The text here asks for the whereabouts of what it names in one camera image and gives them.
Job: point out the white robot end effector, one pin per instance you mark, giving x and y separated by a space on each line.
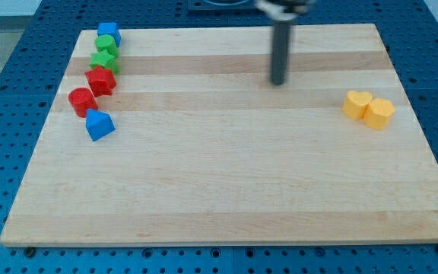
284 10

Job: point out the red star block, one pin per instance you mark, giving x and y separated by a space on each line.
101 81

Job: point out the green cylinder block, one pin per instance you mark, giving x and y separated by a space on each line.
107 43

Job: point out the red cylinder block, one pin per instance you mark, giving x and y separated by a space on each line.
81 100

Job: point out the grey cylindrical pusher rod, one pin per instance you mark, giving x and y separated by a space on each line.
280 45

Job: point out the wooden board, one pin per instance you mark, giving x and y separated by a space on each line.
207 152

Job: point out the yellow hexagon block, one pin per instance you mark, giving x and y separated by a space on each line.
378 113

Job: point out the green star block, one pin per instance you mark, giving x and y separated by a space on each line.
105 60

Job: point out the blue cube block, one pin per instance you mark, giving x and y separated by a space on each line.
112 29

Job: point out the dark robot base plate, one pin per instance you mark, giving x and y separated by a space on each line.
221 6

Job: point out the yellow heart block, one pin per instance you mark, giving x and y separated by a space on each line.
355 104

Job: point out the blue triangle block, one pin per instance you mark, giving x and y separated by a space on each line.
98 124

